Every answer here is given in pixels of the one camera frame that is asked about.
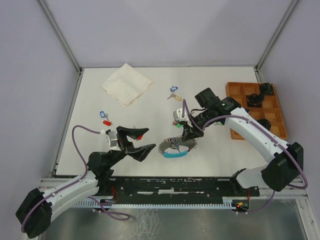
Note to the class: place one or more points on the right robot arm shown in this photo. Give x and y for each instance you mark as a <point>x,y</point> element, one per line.
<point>284,161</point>

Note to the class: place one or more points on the blue tag key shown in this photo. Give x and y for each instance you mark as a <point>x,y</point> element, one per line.
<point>104,115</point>
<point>173,89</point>

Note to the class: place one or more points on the wooden compartment tray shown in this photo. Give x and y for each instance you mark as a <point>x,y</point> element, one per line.
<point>270,109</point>

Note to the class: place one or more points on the aluminium rail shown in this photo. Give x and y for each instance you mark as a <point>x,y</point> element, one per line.
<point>55,182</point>

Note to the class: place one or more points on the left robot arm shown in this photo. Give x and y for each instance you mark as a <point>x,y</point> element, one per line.
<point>40,208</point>

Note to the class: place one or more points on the left aluminium frame post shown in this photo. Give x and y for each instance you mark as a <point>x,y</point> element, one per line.
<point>45,8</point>

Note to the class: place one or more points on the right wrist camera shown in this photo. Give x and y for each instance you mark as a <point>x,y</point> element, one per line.
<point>181,117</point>

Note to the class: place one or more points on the right aluminium frame post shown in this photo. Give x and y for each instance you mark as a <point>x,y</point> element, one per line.
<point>277,33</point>

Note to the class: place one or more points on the yellow tag key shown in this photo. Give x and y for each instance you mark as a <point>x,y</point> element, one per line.
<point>174,96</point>

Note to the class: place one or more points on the black fabric bundle bottom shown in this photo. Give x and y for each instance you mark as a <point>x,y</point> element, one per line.
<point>265,123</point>

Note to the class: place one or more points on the black fabric bundle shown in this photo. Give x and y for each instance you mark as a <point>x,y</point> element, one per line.
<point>255,100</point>
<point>265,123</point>
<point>266,89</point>

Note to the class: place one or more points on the white folded cloth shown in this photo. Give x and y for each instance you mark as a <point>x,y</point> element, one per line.
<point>126,84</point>

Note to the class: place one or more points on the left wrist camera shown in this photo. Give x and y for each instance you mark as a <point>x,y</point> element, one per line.
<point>112,139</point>

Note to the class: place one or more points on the blue tag upper key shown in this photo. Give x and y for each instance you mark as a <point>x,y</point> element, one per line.
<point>173,89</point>

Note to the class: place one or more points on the aluminium frame post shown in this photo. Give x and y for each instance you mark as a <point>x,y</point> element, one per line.
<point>45,8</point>
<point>277,33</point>

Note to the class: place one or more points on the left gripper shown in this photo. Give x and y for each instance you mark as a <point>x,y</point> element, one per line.
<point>139,153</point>

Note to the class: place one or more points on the black mounting plate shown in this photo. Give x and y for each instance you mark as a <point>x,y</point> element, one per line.
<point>166,190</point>

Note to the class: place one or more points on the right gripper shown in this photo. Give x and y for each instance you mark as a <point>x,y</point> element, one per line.
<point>189,132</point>

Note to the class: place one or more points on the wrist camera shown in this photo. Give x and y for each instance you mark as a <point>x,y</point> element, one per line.
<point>112,139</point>
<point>181,117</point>

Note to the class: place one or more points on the black fabric bundle top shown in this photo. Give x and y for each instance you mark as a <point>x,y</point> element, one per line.
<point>266,89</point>

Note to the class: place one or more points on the blue handled key organiser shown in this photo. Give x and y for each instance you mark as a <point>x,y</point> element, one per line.
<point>175,147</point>

